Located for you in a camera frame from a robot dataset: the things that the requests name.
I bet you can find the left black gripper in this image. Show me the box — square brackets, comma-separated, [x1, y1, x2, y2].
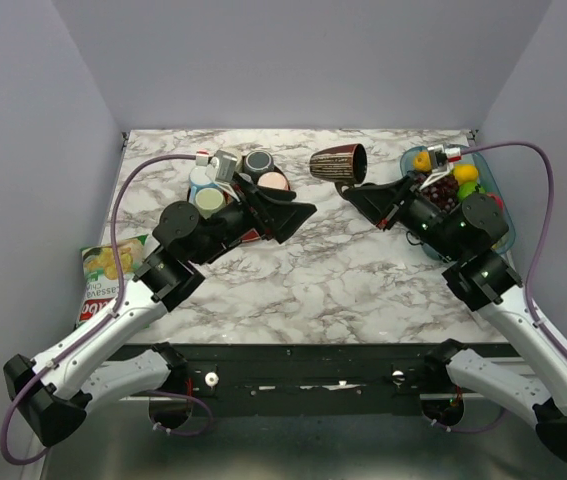
[192, 172, 317, 267]

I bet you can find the light blue mug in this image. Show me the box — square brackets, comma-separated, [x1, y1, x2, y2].
[189, 166, 215, 195]

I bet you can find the green striped melon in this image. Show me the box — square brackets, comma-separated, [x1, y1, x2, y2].
[457, 181, 486, 201]

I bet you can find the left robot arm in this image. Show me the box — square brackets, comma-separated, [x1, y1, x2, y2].
[3, 176, 316, 447]

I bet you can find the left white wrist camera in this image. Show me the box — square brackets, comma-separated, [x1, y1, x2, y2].
[205, 148, 242, 185]

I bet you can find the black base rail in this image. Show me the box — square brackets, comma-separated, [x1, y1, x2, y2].
[112, 342, 519, 419]

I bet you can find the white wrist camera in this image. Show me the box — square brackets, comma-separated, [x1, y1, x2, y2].
[420, 145, 462, 190]
[205, 148, 242, 185]

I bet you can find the dark grey mug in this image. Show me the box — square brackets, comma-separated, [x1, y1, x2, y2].
[243, 150, 275, 182]

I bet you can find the pink mug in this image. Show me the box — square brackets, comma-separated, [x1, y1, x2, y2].
[257, 171, 290, 191]

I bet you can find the cassava chips bag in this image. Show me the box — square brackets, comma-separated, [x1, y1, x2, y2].
[75, 235, 147, 327]

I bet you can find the teal plastic fruit bin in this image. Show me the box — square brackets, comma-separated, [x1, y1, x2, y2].
[399, 146, 516, 255]

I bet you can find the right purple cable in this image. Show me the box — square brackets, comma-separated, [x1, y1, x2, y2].
[455, 141, 567, 391]

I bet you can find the dark grape bunch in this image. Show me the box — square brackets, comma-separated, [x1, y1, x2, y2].
[407, 171, 459, 213]

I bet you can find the brown striped mug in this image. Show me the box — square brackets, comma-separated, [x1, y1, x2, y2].
[309, 143, 368, 186]

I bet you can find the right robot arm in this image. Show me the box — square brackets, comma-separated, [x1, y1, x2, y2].
[335, 175, 567, 463]

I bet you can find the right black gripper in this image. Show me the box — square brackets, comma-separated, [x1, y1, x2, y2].
[344, 169, 463, 262]

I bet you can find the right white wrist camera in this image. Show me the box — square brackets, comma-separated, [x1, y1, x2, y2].
[420, 145, 462, 190]

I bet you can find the light green mug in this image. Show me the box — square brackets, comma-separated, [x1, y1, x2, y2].
[194, 187, 226, 218]

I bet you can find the orange fruit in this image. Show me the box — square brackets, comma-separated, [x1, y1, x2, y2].
[412, 151, 433, 173]

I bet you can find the yellow lemon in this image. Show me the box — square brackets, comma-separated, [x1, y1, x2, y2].
[452, 164, 479, 186]

